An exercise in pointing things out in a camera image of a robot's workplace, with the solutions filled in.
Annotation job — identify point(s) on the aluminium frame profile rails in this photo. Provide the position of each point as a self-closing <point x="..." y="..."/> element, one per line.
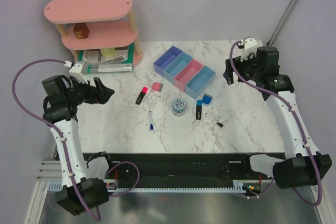
<point x="50" y="171"/>

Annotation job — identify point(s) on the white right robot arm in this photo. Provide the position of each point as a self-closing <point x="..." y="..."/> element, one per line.
<point x="303" y="165"/>

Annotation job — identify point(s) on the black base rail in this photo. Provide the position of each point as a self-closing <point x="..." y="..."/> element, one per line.
<point x="182" y="169"/>

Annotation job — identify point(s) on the light blue end drawer box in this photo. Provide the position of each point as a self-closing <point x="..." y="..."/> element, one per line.
<point x="199" y="82"/>

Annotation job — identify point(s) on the pale yellow cup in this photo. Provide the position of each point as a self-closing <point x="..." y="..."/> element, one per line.
<point x="108" y="52"/>

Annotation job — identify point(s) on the pink cap black highlighter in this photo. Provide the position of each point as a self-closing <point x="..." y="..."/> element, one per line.
<point x="141" y="95"/>

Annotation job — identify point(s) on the pink plastic drawer box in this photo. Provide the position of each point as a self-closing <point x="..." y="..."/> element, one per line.
<point x="186" y="74"/>

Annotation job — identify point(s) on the pink and grey eraser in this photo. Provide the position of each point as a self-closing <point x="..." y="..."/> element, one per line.
<point x="157" y="86"/>

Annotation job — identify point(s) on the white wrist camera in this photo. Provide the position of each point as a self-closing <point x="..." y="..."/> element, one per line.
<point x="249" y="48"/>
<point x="75" y="70"/>

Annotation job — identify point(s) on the purple plastic drawer box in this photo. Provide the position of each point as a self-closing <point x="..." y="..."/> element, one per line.
<point x="171" y="54"/>

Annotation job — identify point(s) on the white pen blue cap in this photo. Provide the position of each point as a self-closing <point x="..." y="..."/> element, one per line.
<point x="151" y="121"/>

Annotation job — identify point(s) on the green and white book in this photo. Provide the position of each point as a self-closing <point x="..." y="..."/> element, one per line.
<point x="126" y="66"/>

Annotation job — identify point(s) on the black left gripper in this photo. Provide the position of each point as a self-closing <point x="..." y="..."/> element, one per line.
<point x="94" y="96"/>

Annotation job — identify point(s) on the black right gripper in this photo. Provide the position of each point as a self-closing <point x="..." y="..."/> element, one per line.
<point x="238" y="64"/>

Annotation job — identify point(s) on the blue and grey eraser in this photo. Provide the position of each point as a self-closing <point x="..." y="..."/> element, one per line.
<point x="206" y="100"/>

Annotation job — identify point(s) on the brown printed box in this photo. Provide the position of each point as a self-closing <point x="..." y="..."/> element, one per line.
<point x="81" y="30"/>

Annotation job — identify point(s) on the white pen black cap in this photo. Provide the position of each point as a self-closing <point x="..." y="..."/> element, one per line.
<point x="214" y="120"/>

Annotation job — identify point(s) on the blue round cleaning gel jar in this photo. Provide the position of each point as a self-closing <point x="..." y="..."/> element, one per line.
<point x="178" y="107"/>

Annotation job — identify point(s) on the blue cap black highlighter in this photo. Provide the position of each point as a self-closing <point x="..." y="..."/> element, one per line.
<point x="198" y="114"/>

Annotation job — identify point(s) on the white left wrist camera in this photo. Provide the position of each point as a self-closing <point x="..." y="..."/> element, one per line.
<point x="75" y="70"/>

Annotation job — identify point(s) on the white cable comb strip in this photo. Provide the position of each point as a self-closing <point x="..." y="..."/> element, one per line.
<point x="236" y="188"/>

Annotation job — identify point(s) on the spiral notebook with papers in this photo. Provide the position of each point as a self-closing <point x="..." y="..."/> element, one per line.
<point x="95" y="57"/>

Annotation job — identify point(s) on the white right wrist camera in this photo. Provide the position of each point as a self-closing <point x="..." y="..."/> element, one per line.
<point x="249" y="48"/>

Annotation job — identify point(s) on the pink three-tier wooden shelf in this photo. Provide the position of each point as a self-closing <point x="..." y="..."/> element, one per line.
<point x="111" y="24"/>

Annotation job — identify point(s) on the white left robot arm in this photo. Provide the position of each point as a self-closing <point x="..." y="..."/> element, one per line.
<point x="82" y="181"/>

